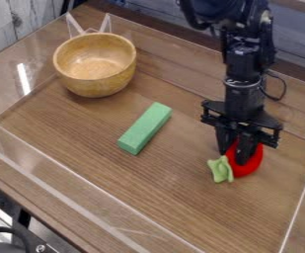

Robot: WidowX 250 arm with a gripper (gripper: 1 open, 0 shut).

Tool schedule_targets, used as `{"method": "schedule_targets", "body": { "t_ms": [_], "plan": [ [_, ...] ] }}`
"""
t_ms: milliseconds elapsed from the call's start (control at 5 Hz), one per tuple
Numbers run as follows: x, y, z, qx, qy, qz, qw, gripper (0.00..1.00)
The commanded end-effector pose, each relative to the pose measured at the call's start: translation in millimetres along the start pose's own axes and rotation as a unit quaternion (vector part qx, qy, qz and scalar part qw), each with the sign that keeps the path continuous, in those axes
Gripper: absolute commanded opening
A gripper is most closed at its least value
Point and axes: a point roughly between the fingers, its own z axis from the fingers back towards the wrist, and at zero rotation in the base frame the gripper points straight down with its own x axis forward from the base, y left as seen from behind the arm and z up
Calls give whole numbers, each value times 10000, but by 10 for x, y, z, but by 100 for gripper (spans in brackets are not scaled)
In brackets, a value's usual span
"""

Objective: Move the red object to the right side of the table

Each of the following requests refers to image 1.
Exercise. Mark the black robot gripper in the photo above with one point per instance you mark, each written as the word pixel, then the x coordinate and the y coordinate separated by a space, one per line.
pixel 239 118

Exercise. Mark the green rectangular block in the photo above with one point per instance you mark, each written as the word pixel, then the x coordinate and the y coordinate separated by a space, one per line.
pixel 143 128

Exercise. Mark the black metal stand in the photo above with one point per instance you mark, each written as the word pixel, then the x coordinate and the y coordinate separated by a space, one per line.
pixel 42 239

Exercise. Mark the red plush strawberry toy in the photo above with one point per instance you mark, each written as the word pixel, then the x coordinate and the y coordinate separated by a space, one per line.
pixel 225 169

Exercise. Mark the wooden bowl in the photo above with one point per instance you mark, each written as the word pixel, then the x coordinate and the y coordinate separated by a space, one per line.
pixel 95 64

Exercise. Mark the clear acrylic tray wall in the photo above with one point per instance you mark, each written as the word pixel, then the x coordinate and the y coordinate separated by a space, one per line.
pixel 147 203

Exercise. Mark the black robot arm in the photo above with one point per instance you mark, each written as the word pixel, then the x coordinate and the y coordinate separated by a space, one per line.
pixel 242 22

